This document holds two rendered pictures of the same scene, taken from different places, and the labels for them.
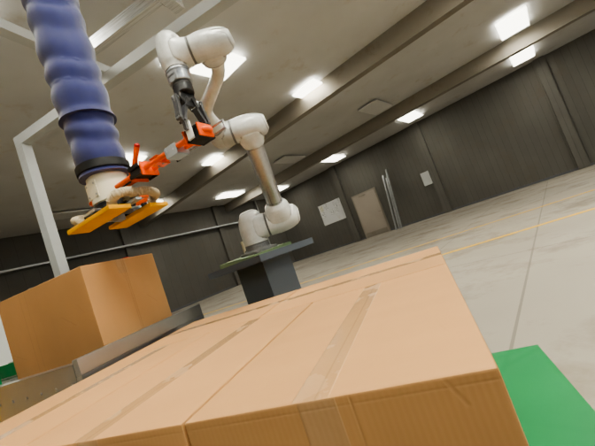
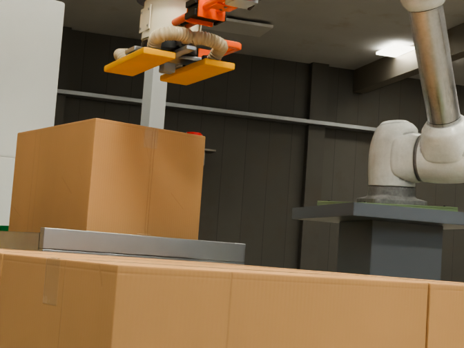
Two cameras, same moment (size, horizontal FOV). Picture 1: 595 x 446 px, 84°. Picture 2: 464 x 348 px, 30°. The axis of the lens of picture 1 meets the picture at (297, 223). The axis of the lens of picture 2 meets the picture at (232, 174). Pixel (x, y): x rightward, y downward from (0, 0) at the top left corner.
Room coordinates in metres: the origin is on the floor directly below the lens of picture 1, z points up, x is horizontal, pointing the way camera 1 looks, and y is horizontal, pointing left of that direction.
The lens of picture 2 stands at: (-0.52, -0.89, 0.56)
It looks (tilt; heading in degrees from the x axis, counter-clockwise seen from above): 6 degrees up; 35
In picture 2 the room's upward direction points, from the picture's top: 4 degrees clockwise
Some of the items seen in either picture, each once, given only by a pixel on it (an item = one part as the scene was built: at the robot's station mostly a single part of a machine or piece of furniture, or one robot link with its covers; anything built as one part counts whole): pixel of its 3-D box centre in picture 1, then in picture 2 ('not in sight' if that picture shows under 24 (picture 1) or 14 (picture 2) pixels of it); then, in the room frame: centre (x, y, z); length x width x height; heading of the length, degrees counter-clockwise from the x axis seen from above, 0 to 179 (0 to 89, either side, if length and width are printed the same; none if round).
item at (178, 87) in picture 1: (185, 96); not in sight; (1.21, 0.24, 1.40); 0.08 x 0.07 x 0.09; 151
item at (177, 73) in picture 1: (180, 79); not in sight; (1.21, 0.24, 1.47); 0.09 x 0.09 x 0.06
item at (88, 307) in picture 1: (89, 315); (102, 192); (1.64, 1.12, 0.75); 0.60 x 0.40 x 0.40; 70
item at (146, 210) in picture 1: (136, 212); (195, 68); (1.57, 0.72, 1.14); 0.34 x 0.10 x 0.05; 62
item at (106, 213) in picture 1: (97, 216); (138, 57); (1.40, 0.81, 1.14); 0.34 x 0.10 x 0.05; 62
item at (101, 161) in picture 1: (104, 170); not in sight; (1.49, 0.76, 1.36); 0.23 x 0.23 x 0.04
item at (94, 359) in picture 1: (150, 332); (150, 246); (1.51, 0.79, 0.58); 0.70 x 0.03 x 0.06; 160
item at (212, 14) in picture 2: (143, 172); (206, 11); (1.37, 0.54, 1.24); 0.10 x 0.08 x 0.06; 152
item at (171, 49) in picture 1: (174, 52); not in sight; (1.21, 0.22, 1.58); 0.13 x 0.11 x 0.16; 91
